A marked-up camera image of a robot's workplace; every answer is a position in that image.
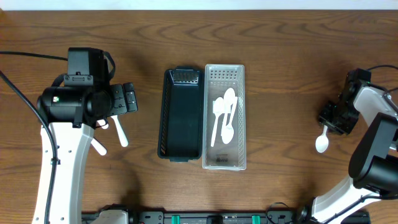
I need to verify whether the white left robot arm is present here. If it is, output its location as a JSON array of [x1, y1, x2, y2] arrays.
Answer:
[[32, 123, 106, 223]]

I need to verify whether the clear perforated plastic basket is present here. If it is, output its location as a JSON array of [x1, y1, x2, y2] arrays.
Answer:
[[202, 64, 246, 171]]

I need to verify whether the black mounting rail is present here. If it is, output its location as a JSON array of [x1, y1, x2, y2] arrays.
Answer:
[[81, 203, 371, 224]]

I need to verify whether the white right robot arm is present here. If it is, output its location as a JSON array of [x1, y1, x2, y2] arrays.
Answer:
[[293, 86, 397, 223]]

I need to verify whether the cream plastic fork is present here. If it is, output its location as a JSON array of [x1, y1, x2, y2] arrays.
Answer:
[[111, 115, 129, 147]]

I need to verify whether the white plastic spoon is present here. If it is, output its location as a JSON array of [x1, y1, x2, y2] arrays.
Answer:
[[221, 96, 238, 144], [211, 97, 224, 147], [223, 88, 235, 126], [315, 125, 329, 153]]

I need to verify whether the dark green plastic basket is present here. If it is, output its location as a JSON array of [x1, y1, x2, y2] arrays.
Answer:
[[157, 66, 205, 162]]

